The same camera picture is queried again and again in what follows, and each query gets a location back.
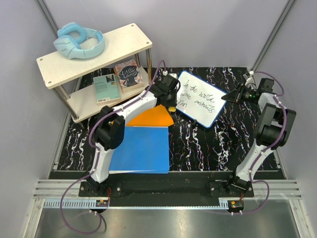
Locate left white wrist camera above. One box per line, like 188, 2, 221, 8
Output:
162, 71, 178, 79

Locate white two tier shelf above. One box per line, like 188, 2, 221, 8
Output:
36, 23, 153, 123

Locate blue folder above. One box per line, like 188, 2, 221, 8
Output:
109, 126, 169, 174

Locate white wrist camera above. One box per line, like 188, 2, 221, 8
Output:
243, 70, 255, 86
162, 71, 178, 79

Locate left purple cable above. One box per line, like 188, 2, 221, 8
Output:
58, 59, 169, 235

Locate orange folder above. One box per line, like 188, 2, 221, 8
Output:
127, 105, 174, 127

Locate purple cable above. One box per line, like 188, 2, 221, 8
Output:
230, 71, 285, 215
58, 59, 169, 235

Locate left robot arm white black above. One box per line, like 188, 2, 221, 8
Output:
87, 73, 181, 196

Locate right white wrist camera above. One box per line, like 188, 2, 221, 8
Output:
243, 70, 255, 86

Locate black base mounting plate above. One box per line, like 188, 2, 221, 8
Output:
79, 178, 254, 198

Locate yellow bone shaped eraser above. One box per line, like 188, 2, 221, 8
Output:
168, 107, 176, 112

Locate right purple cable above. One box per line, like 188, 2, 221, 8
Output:
230, 71, 285, 215

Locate blue framed whiteboard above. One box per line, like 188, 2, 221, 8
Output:
176, 71, 226, 128

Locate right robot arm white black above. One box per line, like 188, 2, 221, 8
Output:
219, 78, 296, 197

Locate aluminium rail frame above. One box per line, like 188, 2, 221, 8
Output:
34, 179, 302, 210

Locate teal paperback book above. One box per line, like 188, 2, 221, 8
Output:
93, 73, 120, 105

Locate light blue headphones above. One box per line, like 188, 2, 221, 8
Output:
53, 22, 106, 60

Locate Little Women book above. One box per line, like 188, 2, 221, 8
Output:
114, 59, 144, 93

